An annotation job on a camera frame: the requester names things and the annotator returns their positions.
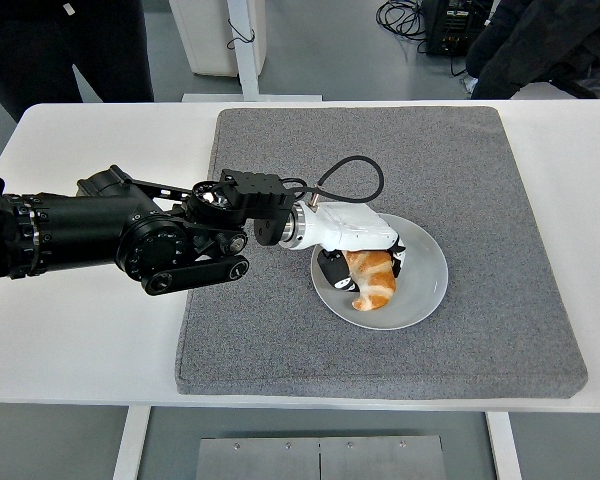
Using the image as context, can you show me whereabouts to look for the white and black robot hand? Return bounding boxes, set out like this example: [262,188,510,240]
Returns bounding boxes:
[299,202,408,294]

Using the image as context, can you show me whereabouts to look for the golden croissant bread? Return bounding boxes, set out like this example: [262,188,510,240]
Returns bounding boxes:
[342,248,398,312]

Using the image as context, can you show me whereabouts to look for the pale grey round plate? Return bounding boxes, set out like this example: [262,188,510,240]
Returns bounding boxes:
[310,213,450,331]

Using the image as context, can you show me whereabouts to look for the grey metal plate with screws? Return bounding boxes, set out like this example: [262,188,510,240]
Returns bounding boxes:
[195,435,446,480]

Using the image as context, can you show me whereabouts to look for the grey fabric mat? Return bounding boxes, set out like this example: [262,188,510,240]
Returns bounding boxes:
[173,105,590,401]

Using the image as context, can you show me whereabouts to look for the black computer case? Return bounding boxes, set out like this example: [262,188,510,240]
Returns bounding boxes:
[423,0,496,57]

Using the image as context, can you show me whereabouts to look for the white cabinet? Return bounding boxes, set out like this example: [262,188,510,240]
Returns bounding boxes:
[168,0,267,77]

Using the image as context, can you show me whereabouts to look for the person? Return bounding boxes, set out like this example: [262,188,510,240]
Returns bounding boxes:
[0,0,156,124]
[465,0,600,104]

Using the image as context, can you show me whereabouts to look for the white table leg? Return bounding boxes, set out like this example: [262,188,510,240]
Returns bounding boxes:
[484,412,524,480]
[112,405,152,480]

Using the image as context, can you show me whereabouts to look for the black floor cables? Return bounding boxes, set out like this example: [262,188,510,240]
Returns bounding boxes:
[376,0,431,56]

